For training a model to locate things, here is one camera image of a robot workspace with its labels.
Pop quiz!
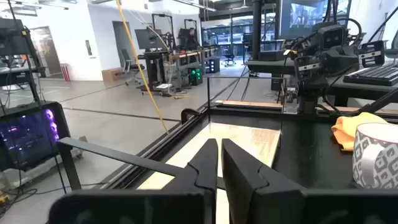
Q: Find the black mesh office chair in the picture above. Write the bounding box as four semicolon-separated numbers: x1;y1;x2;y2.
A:
384;30;398;63

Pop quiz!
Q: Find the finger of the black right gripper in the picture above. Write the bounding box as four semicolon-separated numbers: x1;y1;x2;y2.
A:
340;49;360;78
322;51;341;79

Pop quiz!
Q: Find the black computer monitor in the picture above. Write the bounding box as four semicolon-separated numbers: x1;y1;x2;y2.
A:
134;28;165;50

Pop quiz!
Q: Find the person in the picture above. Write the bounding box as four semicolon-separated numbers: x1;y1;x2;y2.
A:
185;27;200;52

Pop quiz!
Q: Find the wooden cutting board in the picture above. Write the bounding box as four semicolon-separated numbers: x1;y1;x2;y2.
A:
136;121;282;224

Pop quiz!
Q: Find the black equipment stand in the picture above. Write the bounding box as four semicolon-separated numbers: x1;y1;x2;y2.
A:
0;0;43;105

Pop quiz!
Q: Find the grey keyboard desk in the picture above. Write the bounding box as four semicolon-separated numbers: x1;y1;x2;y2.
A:
326;67;398;108

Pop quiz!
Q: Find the silver metal mounting plate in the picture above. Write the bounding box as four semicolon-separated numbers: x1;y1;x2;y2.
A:
282;86;300;114

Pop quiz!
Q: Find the large wall screen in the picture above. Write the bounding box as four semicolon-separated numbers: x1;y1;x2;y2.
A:
279;0;353;39

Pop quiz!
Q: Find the black computer keyboard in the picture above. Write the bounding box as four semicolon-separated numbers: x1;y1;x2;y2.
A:
343;63;398;87

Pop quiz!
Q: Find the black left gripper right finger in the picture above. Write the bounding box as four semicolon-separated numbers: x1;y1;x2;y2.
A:
221;138;398;224

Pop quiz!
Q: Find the wooden workbench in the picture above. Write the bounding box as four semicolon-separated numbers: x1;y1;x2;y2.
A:
170;46;218;75

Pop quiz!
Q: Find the black diagonal brace bar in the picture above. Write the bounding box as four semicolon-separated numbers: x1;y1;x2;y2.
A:
357;88;398;116

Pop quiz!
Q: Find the black computer tower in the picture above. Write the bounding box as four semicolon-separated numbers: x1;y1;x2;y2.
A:
0;101;72;172

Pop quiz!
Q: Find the black column post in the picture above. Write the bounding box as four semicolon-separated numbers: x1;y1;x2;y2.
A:
251;0;264;62

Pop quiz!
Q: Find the black standing desk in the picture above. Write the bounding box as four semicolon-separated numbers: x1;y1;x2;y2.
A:
136;49;171;93

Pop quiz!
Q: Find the grey white patterned mug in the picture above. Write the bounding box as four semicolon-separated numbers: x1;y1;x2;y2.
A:
353;123;398;190

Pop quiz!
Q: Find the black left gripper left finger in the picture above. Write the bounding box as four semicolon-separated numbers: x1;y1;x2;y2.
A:
46;138;219;224

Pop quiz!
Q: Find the cardboard box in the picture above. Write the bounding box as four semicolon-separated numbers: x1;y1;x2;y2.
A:
101;67;126;82

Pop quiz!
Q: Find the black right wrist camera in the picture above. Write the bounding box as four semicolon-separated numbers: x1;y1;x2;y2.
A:
322;25;346;50

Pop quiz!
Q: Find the yellow strap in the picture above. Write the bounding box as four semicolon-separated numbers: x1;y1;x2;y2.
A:
115;0;170;135

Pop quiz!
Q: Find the grey office chair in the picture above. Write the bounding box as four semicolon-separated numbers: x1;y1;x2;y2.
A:
119;49;146;86

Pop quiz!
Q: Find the yellow cloth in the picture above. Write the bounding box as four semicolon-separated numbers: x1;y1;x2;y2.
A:
331;111;389;152

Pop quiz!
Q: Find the green-lit computer tower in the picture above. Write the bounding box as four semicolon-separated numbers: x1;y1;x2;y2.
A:
187;67;204;86

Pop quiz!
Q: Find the black table clamp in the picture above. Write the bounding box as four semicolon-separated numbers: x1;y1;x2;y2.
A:
180;108;202;124

